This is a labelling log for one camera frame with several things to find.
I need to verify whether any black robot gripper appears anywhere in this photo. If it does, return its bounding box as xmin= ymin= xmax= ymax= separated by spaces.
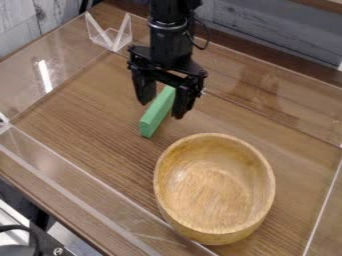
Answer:
xmin=128 ymin=19 xmax=207 ymax=119

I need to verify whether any green rectangular block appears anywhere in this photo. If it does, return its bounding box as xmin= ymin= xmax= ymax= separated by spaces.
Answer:
xmin=139 ymin=86 xmax=175 ymax=138

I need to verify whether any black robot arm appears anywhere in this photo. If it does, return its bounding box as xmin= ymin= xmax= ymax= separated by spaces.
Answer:
xmin=128 ymin=0 xmax=207 ymax=119

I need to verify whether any brown wooden bowl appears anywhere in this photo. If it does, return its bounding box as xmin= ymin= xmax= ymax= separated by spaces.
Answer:
xmin=154 ymin=133 xmax=275 ymax=245

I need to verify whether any black metal table bracket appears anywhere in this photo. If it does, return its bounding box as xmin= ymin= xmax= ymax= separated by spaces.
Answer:
xmin=29 ymin=223 xmax=76 ymax=256

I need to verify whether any black cable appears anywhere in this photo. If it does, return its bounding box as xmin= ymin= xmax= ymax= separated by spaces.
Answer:
xmin=0 ymin=225 xmax=48 ymax=256

